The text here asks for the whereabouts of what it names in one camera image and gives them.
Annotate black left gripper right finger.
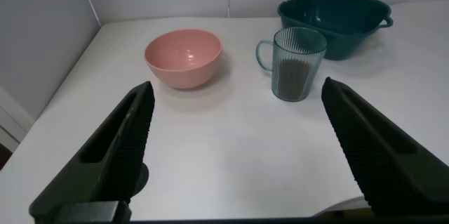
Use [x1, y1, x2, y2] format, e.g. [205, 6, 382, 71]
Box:
[321, 77, 449, 217]

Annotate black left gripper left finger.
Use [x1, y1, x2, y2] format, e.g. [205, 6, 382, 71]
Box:
[29, 81, 156, 221]

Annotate brown solid granules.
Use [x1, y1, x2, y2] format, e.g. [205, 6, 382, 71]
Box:
[276, 58, 312, 100]

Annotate ribbed transparent teal cup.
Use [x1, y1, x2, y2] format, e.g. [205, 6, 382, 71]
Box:
[255, 26, 328, 103]

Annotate pink bowl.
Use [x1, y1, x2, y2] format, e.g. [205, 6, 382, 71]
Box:
[144, 29, 223, 90]

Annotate dark teal square bowl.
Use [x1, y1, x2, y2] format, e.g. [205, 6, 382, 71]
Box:
[277, 0, 394, 61]

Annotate black round table disc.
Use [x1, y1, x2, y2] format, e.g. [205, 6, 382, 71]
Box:
[133, 163, 150, 197]

